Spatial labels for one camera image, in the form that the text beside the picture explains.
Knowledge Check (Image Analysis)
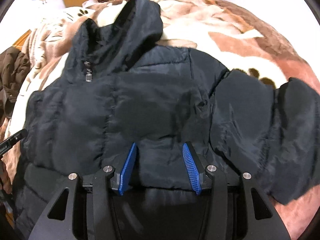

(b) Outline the black puffer jacket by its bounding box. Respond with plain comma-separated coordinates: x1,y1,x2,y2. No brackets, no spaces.
13,0,319,239

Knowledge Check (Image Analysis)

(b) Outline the brown puffer jacket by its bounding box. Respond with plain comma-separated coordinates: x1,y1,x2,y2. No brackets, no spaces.
1,47,30,119

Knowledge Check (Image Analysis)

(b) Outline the wooden headboard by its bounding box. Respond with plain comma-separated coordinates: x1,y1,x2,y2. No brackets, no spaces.
12,30,31,50

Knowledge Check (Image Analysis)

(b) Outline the brown and cream plush blanket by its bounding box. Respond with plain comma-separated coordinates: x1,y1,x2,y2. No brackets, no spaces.
3,0,319,239

